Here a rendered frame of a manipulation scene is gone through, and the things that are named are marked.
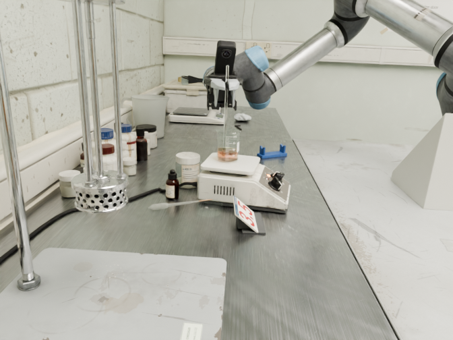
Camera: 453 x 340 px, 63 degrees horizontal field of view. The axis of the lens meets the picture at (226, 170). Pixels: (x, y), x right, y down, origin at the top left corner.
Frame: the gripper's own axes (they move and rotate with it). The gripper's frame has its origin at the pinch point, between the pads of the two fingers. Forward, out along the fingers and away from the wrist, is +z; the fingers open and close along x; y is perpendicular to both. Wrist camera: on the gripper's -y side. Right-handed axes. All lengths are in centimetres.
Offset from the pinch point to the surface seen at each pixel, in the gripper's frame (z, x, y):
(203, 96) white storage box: -105, 1, 18
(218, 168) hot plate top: 5.9, 1.8, 17.0
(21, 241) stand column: 35.8, 29.9, 16.8
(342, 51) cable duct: -130, -78, -6
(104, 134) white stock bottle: -8.2, 28.3, 13.5
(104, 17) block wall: -55, 36, -14
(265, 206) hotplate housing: 9.9, -8.4, 24.1
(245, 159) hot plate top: -0.6, -5.2, 17.0
